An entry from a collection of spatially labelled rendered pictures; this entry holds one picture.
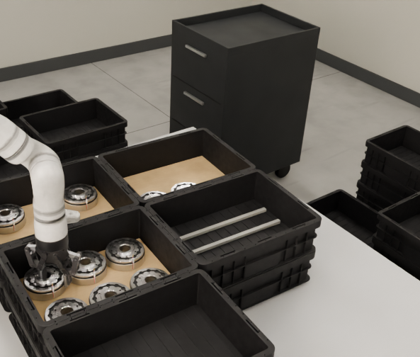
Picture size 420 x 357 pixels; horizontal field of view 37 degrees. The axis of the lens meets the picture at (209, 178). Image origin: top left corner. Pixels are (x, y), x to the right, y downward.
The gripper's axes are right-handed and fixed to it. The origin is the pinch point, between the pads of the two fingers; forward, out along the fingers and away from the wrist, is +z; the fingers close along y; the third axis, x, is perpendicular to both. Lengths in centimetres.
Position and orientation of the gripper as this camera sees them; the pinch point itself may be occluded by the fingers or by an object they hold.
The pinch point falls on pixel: (55, 278)
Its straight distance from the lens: 159.7
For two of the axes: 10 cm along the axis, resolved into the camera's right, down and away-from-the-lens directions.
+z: -0.7, 8.4, 5.3
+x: 2.1, -5.1, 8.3
